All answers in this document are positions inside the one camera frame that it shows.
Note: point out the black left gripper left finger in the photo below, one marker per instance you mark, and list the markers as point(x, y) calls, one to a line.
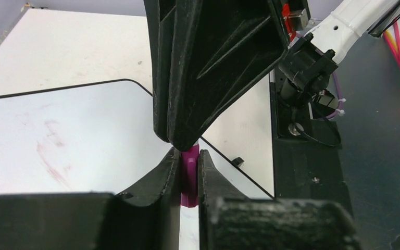
point(144, 216)

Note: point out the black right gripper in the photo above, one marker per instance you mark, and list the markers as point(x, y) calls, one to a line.
point(221, 49)

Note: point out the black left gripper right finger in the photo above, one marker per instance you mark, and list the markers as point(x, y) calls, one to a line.
point(228, 219)

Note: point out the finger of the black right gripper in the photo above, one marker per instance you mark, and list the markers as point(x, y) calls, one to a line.
point(160, 21)

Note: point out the magenta marker cap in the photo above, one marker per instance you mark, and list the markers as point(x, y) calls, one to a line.
point(189, 194)

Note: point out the black framed whiteboard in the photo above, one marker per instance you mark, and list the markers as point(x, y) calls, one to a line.
point(91, 138)

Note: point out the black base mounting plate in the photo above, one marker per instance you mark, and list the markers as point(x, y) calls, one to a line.
point(363, 173)

